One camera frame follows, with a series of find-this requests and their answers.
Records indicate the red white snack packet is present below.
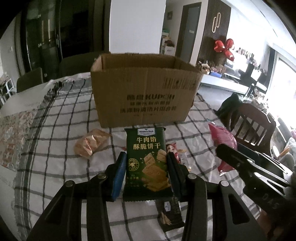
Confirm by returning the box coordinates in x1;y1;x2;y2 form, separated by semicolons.
166;143;191;169

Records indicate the green beef cracker pack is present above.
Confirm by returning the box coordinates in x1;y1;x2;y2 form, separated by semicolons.
123;127;173;202

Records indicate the rose gold snack packet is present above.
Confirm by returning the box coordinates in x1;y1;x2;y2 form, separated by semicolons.
74;128;111;159

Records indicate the pink snack bag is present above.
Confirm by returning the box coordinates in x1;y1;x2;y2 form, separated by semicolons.
208;122;237;176

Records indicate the small dark cracker pack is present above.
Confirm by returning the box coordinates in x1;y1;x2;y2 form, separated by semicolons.
156;196;185;232

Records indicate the wooden chair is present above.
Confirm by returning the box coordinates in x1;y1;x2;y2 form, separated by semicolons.
225;103;276;156

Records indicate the checkered white tablecloth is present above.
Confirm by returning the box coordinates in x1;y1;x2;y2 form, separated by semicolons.
14;74;262;241

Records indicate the dark green garment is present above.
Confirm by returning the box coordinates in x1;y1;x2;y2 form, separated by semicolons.
214;93;242;127

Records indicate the white low tv cabinet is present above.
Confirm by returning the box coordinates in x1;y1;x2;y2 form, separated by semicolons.
199;74;248;94

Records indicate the brown cardboard box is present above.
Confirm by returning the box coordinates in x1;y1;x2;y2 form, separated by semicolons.
91;53;203;128

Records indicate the floral patterned placemat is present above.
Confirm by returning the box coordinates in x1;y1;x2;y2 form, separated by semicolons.
1;109;37;171

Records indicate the dark upholstered chair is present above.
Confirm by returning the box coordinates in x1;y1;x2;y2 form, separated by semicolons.
16;67;43;93
59;52;112;78

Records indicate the red bow balloon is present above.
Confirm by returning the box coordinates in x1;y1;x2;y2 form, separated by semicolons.
214;39;235;61

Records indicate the white shelf cart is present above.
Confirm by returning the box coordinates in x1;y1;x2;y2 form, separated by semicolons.
159;29;175;56

